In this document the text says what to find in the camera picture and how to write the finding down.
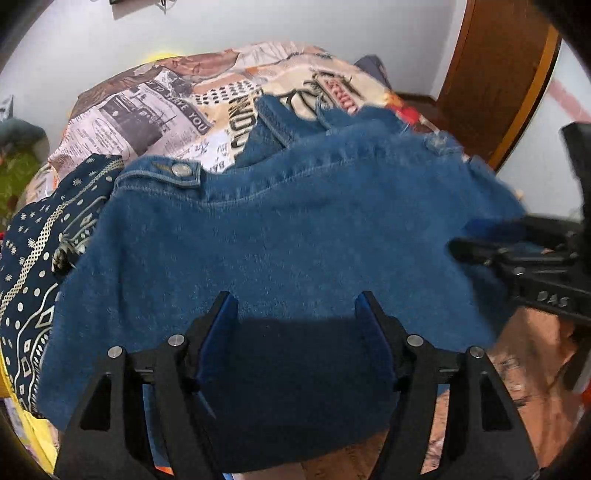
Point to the navy patterned cloth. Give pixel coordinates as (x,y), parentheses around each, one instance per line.
(41,240)

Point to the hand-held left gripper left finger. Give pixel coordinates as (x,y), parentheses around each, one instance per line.
(217,337)

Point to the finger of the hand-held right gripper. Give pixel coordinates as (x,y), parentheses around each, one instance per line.
(489,254)
(517,228)

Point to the blue denim jacket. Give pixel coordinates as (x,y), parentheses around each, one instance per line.
(286,221)

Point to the yellow cloth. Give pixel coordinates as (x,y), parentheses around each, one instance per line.
(27,415)

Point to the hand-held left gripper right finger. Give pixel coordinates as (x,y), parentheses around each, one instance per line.
(375,334)

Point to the printed bedsheet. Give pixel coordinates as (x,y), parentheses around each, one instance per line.
(143,115)

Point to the green patterned cloth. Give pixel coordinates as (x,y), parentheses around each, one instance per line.
(16,184)

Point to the brown wooden door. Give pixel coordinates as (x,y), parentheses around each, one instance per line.
(489,78)

